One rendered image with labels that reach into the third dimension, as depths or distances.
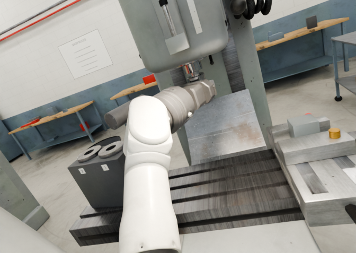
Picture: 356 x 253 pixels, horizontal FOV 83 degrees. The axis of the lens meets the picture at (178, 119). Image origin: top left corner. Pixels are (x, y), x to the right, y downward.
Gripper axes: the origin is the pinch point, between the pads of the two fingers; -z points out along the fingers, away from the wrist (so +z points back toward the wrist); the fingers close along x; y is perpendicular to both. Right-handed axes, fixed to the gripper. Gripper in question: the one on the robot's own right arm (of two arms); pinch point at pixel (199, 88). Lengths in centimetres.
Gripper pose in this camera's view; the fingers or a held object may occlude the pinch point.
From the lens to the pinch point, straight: 55.1
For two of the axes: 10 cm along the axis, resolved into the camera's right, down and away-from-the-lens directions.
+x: -7.8, 0.8, 6.2
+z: -5.3, 4.4, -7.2
